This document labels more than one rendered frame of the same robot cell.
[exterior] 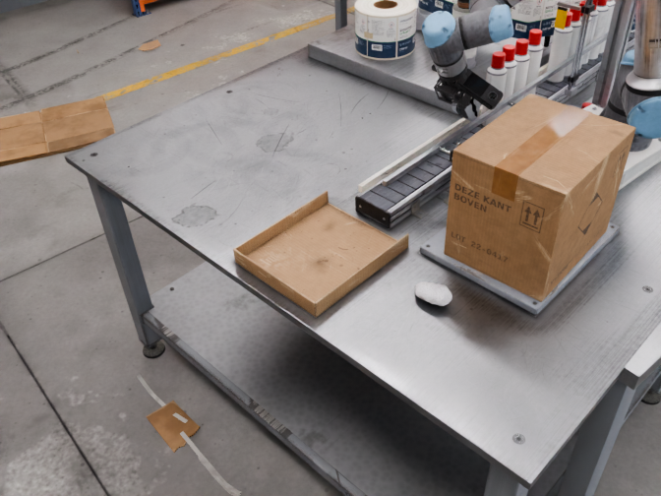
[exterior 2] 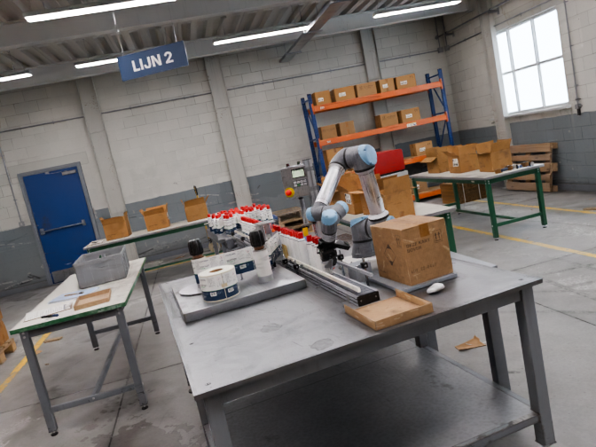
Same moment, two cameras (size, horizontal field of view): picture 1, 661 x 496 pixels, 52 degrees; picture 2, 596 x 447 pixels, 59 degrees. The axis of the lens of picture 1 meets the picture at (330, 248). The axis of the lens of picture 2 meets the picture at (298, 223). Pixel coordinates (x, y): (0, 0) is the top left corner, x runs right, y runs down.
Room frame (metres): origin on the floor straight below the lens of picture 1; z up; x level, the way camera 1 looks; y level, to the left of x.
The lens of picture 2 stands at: (0.46, 2.04, 1.58)
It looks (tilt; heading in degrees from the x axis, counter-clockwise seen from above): 8 degrees down; 297
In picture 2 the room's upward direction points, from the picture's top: 12 degrees counter-clockwise
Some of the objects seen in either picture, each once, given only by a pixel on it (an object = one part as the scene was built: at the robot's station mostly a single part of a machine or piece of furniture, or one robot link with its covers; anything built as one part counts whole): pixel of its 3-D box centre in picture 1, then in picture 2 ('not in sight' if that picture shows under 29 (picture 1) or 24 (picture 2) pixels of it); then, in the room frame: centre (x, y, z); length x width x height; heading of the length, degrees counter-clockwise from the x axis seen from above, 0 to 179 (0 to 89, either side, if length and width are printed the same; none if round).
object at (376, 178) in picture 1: (489, 105); (317, 270); (1.69, -0.46, 0.90); 1.07 x 0.01 x 0.02; 134
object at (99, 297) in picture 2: not in sight; (93, 299); (3.57, -0.57, 0.82); 0.34 x 0.24 x 0.03; 134
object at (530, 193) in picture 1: (535, 193); (410, 247); (1.15, -0.44, 0.99); 0.30 x 0.24 x 0.27; 136
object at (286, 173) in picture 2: not in sight; (297, 181); (1.88, -0.83, 1.38); 0.17 x 0.10 x 0.19; 9
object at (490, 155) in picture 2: not in sight; (490, 156); (1.21, -5.03, 0.97); 0.43 x 0.42 x 0.37; 35
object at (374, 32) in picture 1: (385, 26); (219, 283); (2.17, -0.22, 0.95); 0.20 x 0.20 x 0.14
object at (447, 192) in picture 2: not in sight; (463, 190); (2.07, -7.83, 0.19); 0.64 x 0.54 x 0.37; 41
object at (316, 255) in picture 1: (322, 248); (387, 308); (1.17, 0.02, 0.85); 0.30 x 0.26 x 0.04; 134
